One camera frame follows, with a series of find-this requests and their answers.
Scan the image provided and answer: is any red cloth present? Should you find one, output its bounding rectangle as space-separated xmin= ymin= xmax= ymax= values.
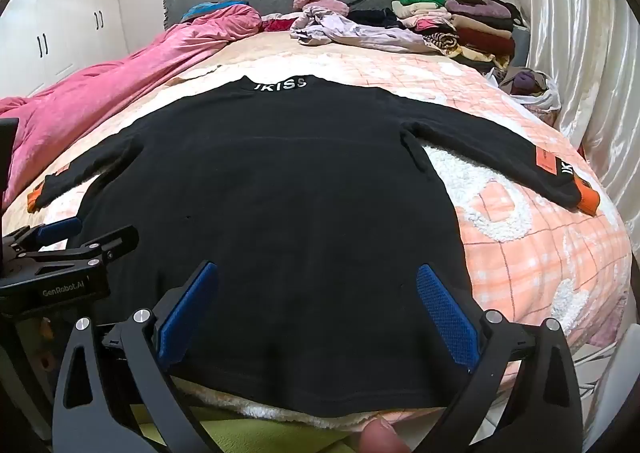
xmin=260 ymin=17 xmax=301 ymax=33

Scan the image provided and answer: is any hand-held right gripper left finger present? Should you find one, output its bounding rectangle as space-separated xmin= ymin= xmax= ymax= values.
xmin=52 ymin=260 xmax=221 ymax=453

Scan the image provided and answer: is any black sweater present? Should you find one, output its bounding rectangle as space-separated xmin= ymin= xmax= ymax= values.
xmin=27 ymin=74 xmax=600 ymax=419

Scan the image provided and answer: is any white wire rack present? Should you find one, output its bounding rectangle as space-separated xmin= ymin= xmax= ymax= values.
xmin=570 ymin=343 xmax=633 ymax=414

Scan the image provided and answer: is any lilac garment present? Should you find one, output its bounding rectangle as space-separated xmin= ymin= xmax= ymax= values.
xmin=289 ymin=6 xmax=441 ymax=54

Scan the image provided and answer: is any person's right hand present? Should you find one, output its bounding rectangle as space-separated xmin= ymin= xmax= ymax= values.
xmin=359 ymin=420 xmax=408 ymax=453

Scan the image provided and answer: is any pink quilt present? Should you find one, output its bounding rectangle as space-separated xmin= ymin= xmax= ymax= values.
xmin=0 ymin=3 xmax=263 ymax=214

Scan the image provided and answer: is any black folded garment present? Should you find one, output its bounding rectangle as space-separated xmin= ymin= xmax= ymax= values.
xmin=347 ymin=8 xmax=411 ymax=29

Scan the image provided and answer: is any yellow green cloth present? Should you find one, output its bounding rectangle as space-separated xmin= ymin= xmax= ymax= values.
xmin=132 ymin=405 xmax=426 ymax=453

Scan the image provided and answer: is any blue cloth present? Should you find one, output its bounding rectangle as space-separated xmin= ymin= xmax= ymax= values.
xmin=181 ymin=0 xmax=249 ymax=23

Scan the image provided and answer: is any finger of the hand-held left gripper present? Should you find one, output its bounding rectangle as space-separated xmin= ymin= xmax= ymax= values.
xmin=65 ymin=226 xmax=140 ymax=266
xmin=0 ymin=218 xmax=84 ymax=256

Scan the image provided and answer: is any stack of folded clothes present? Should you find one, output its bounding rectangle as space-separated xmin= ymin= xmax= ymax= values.
xmin=391 ymin=0 xmax=526 ymax=74

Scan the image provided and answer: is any white satin curtain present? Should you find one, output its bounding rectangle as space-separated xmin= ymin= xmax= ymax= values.
xmin=515 ymin=0 xmax=640 ymax=254

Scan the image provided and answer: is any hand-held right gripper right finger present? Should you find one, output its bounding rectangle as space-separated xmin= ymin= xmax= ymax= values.
xmin=416 ymin=263 xmax=585 ymax=453

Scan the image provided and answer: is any pale pink fuzzy garment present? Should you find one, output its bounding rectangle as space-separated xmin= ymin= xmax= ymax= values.
xmin=305 ymin=0 xmax=350 ymax=17

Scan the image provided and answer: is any purple cloth bundle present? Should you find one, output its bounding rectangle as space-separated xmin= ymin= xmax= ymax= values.
xmin=487 ymin=67 xmax=563 ymax=113

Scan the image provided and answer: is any white wardrobe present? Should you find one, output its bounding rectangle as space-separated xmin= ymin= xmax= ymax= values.
xmin=0 ymin=0 xmax=131 ymax=99

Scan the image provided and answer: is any orange white plaid blanket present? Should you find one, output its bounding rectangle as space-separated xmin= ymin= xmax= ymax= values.
xmin=45 ymin=50 xmax=630 ymax=434

